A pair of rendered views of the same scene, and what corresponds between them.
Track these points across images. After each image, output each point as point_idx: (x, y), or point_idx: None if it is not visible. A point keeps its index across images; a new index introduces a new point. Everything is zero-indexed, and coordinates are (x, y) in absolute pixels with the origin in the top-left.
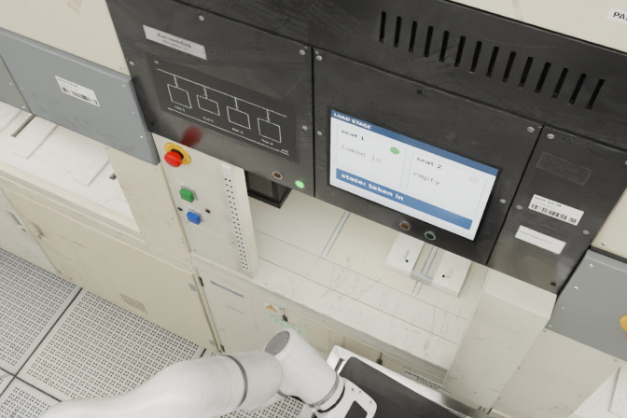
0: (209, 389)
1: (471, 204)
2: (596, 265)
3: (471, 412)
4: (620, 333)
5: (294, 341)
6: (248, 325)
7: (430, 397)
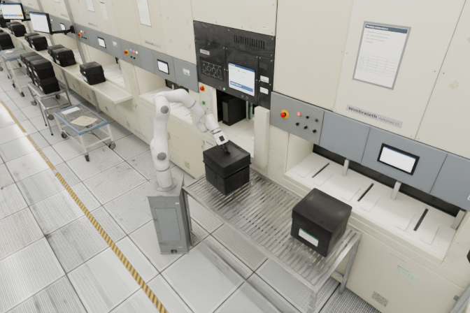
0: (187, 93)
1: (252, 83)
2: (273, 93)
3: (261, 175)
4: (282, 119)
5: (211, 114)
6: None
7: (252, 170)
